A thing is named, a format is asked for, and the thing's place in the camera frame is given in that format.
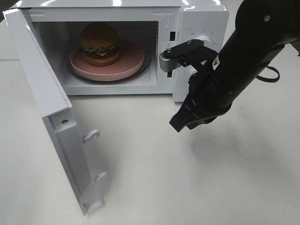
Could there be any white microwave oven body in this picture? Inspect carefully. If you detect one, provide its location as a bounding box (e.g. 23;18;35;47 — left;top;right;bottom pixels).
9;0;229;102

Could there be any pink round plate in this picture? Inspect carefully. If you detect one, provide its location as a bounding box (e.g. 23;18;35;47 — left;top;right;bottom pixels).
70;40;146;82

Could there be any white timer knob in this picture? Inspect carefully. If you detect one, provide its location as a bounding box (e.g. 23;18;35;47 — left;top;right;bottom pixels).
187;67;198;80

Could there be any upper white power knob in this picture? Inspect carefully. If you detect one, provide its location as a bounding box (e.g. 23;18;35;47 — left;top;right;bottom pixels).
196;34;212;48

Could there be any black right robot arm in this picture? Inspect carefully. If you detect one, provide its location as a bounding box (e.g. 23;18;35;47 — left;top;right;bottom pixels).
161;0;300;131

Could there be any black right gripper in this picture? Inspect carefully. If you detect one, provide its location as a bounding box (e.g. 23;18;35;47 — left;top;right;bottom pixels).
169;46;232;132

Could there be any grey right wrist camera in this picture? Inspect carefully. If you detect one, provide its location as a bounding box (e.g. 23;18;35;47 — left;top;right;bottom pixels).
159;39;204;72

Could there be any white microwave door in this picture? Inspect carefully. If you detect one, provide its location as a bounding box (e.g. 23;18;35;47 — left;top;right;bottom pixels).
3;8;107;215

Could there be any burger with lettuce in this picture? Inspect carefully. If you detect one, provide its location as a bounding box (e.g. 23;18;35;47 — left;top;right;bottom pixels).
79;22;120;67

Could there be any glass microwave turntable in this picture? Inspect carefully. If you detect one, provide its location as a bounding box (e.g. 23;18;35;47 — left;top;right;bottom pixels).
67;53;151;83

